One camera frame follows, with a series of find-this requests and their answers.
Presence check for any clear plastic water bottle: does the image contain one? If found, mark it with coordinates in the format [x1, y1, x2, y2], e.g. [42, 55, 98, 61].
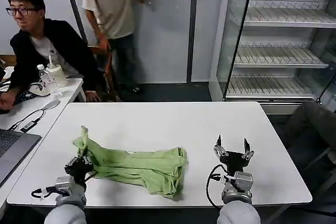
[36, 63, 63, 97]

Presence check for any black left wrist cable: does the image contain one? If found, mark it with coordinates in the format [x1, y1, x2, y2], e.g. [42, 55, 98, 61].
[30, 186, 58, 200]

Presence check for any wooden armchair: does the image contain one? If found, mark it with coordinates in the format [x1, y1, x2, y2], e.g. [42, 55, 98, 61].
[88, 45, 119, 102]

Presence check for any cardboard box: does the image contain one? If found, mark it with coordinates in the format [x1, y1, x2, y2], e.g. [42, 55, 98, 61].
[0, 55, 17, 80]

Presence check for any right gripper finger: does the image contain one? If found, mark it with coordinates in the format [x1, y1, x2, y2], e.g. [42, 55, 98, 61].
[213, 134, 229, 158]
[241, 137, 255, 160]

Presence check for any grey laptop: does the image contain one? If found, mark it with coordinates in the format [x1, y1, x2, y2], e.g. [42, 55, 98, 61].
[0, 128, 43, 186]

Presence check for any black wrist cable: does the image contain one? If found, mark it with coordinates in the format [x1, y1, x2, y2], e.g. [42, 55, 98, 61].
[205, 164, 229, 208]
[30, 186, 58, 200]

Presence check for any white side desk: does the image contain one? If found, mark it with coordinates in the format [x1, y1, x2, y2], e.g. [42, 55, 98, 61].
[0, 78, 87, 190]

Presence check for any grey computer mouse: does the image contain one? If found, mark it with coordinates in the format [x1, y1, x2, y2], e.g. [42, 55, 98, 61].
[41, 100, 61, 110]

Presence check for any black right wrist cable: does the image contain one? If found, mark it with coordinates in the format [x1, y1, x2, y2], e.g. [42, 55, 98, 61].
[205, 164, 229, 208]

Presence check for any white work table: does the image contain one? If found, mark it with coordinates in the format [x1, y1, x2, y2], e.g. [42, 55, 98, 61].
[6, 101, 313, 209]

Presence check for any black patterned pad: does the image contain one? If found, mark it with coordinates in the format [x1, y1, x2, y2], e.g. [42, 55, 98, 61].
[13, 89, 36, 105]

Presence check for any black adapter with cable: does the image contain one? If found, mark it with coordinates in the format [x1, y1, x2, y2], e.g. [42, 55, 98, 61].
[7, 109, 47, 134]

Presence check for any light green shirt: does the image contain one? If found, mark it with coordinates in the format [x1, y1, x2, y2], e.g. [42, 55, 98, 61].
[71, 125, 190, 200]

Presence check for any white round device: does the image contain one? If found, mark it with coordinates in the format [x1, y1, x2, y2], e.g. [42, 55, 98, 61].
[28, 82, 52, 97]

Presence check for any glass display cabinet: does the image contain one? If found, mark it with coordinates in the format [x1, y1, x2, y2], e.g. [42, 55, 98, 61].
[209, 0, 336, 115]

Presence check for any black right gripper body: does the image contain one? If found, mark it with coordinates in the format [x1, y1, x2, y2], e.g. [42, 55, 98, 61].
[219, 151, 250, 174]

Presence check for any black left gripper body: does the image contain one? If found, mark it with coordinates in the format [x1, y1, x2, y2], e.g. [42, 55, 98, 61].
[64, 156, 94, 182]

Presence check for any white cup with straw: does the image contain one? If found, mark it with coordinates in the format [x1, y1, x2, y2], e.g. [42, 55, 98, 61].
[46, 55, 69, 88]

